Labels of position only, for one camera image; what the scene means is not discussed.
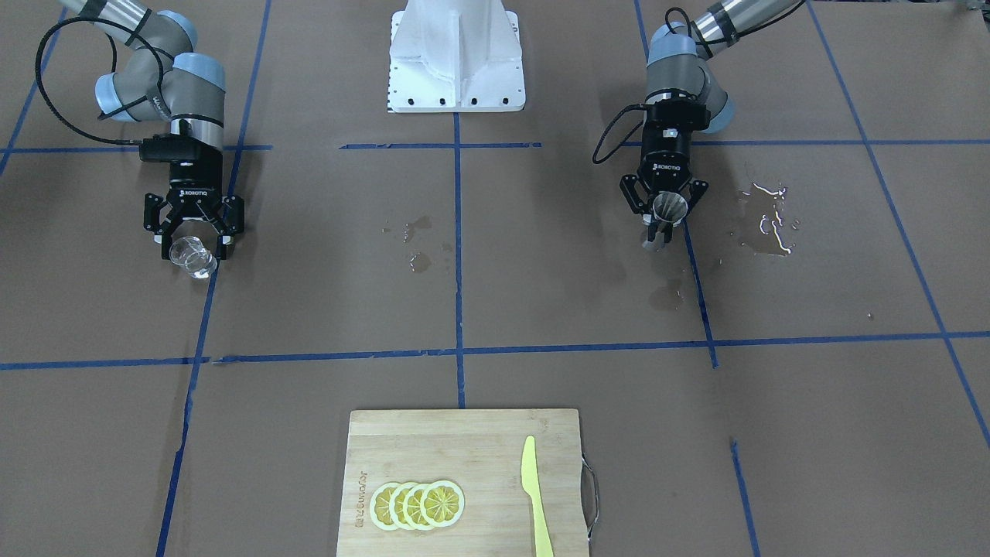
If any back lemon slice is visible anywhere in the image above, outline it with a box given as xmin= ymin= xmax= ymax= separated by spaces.
xmin=418 ymin=480 xmax=466 ymax=528

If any yellow plastic knife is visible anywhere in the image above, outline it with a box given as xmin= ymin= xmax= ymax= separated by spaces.
xmin=521 ymin=435 xmax=555 ymax=556

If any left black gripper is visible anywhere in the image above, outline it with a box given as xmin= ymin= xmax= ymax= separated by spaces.
xmin=621 ymin=100 xmax=710 ymax=249

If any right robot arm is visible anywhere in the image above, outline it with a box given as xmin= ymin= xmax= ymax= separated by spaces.
xmin=65 ymin=1 xmax=245 ymax=260

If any wooden cutting board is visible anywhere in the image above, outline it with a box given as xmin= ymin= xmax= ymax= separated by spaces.
xmin=336 ymin=408 xmax=591 ymax=556

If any steel jigger measuring cup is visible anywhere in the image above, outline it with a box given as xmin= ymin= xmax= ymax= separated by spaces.
xmin=642 ymin=191 xmax=689 ymax=251

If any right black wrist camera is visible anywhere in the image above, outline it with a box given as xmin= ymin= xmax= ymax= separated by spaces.
xmin=138 ymin=134 xmax=205 ymax=163

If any clear glass cup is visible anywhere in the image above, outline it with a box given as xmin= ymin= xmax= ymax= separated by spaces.
xmin=169 ymin=236 xmax=218 ymax=279

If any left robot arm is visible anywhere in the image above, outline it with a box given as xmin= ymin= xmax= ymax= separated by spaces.
xmin=620 ymin=1 xmax=801 ymax=249

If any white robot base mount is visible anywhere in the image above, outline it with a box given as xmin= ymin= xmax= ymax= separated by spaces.
xmin=387 ymin=1 xmax=527 ymax=114

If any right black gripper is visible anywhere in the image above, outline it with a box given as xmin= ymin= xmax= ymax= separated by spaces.
xmin=144 ymin=159 xmax=245 ymax=261

